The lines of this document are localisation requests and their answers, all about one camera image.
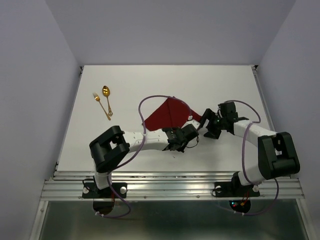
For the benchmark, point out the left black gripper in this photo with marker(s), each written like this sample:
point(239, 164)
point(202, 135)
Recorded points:
point(181, 148)

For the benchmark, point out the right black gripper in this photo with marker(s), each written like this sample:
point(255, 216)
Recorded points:
point(208, 114)

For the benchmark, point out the dark red cloth napkin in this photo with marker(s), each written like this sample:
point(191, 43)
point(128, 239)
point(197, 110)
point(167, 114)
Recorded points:
point(172, 113)

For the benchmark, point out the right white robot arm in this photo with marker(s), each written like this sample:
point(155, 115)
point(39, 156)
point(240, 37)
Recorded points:
point(276, 152)

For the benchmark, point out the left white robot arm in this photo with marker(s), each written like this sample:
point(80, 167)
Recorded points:
point(111, 147)

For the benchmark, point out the gold spoon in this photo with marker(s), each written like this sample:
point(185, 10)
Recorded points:
point(106, 92)

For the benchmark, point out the gold fork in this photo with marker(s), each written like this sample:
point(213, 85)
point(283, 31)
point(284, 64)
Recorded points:
point(97, 98)

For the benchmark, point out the right aluminium table edge rail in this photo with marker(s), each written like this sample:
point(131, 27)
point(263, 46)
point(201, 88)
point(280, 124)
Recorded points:
point(262, 96)

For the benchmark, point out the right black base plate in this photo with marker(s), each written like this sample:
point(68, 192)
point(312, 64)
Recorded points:
point(225, 189)

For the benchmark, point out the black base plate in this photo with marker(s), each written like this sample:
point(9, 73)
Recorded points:
point(91, 191)
point(225, 189)

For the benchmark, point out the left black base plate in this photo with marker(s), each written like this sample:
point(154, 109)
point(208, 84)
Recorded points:
point(91, 191)

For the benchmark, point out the aluminium mounting rail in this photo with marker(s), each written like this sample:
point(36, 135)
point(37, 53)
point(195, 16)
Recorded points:
point(163, 186)

